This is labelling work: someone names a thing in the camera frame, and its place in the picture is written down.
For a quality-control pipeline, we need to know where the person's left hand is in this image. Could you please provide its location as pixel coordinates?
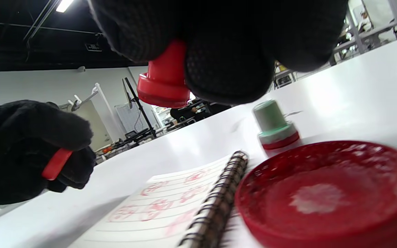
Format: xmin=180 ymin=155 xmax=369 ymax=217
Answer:
xmin=0 ymin=100 xmax=96 ymax=205

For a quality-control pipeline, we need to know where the person's right hand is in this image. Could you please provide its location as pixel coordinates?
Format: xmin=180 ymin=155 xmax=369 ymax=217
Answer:
xmin=88 ymin=0 xmax=349 ymax=104

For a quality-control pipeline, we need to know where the red round stamp cap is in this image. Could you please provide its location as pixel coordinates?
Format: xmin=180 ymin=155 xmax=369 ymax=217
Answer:
xmin=42 ymin=148 xmax=73 ymax=181

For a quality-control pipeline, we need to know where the red reward stamp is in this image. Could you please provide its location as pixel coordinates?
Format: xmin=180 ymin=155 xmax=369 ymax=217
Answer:
xmin=137 ymin=40 xmax=191 ymax=109

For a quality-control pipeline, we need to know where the green reward stamp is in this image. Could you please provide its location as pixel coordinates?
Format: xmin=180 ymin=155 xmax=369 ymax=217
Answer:
xmin=253 ymin=100 xmax=300 ymax=151

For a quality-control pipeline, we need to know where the white lined spiral notebook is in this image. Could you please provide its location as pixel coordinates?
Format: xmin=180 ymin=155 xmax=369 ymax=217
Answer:
xmin=68 ymin=151 xmax=249 ymax=248

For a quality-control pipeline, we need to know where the red ink pad lid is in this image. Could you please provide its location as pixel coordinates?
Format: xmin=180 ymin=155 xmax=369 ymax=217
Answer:
xmin=235 ymin=141 xmax=397 ymax=248

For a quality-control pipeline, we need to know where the black tripod stand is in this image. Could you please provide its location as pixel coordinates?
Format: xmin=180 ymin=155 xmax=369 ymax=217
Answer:
xmin=122 ymin=77 xmax=157 ymax=139

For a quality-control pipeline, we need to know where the ceiling light strip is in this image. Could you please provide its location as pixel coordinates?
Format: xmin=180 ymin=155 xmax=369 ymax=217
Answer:
xmin=56 ymin=0 xmax=74 ymax=13

